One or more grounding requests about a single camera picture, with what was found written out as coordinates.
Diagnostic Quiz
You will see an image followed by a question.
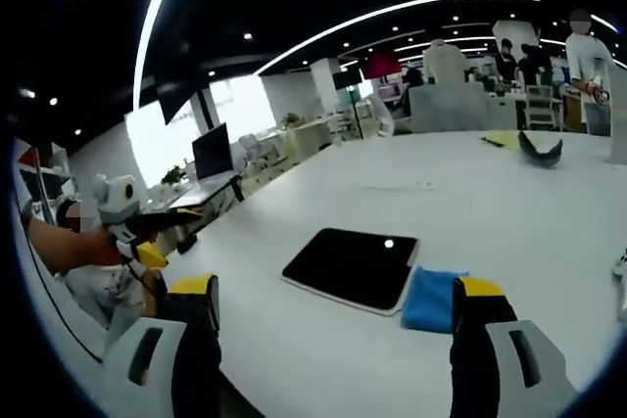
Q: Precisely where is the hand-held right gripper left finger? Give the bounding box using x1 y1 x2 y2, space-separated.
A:
104 272 222 418

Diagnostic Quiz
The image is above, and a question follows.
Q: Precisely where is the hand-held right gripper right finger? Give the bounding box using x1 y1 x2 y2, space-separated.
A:
449 276 580 418

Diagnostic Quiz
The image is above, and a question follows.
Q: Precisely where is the blue cleaning cloth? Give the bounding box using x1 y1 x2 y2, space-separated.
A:
400 265 470 332

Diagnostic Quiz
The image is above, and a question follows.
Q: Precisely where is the black tablet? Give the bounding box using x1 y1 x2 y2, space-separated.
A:
280 227 421 318

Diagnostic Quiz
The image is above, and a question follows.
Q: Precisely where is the green potted plant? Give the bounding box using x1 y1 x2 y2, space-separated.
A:
160 164 188 188

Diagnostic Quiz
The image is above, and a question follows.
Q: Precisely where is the black-legged office desk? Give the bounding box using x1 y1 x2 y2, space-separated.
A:
165 172 245 255

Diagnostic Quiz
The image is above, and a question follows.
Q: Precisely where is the person's white shirt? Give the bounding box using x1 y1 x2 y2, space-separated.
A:
62 260 151 332

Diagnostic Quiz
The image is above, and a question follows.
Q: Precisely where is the dark computer monitor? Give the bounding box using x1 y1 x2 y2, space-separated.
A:
191 121 235 180

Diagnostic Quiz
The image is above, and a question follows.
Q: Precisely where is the black curved object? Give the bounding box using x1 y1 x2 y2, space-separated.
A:
517 129 564 170

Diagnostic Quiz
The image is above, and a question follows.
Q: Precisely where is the yellow paper sheet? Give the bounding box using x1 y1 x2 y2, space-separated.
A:
480 129 524 151

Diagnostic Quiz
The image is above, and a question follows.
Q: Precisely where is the white mannequin torso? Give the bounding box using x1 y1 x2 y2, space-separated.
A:
422 37 468 87

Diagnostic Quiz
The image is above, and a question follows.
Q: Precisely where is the white device with cable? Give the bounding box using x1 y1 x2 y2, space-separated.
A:
610 248 627 322

